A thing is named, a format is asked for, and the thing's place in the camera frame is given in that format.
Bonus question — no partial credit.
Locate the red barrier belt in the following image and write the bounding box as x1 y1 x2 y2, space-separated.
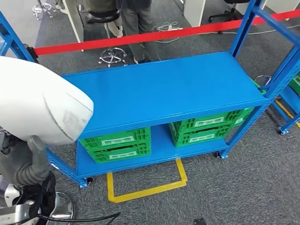
34 9 300 57

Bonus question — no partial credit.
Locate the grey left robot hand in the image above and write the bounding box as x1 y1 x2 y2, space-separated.
0 131 51 188

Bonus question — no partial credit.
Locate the black office chair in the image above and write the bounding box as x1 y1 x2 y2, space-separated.
208 0 250 24

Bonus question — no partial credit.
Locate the chrome stool base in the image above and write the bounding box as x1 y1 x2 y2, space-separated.
32 0 57 21

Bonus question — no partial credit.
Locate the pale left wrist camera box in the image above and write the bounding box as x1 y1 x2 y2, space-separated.
0 202 39 225

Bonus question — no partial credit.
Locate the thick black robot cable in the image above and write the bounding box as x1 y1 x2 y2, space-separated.
35 212 121 225

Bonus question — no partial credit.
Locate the black round stool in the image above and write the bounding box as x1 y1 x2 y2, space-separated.
85 8 128 68

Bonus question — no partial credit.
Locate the person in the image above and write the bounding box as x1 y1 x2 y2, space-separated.
84 0 124 38
116 0 161 65

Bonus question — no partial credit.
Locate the white curved plastic car part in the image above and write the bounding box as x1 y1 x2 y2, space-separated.
0 56 94 146

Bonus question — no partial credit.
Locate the white power strip with cable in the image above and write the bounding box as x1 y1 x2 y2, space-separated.
152 21 184 44

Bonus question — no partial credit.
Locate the black belt barrier cassette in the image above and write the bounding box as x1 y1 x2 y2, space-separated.
23 44 39 64

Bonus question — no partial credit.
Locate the white desk panel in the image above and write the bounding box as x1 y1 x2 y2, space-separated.
62 0 85 52
182 0 207 28

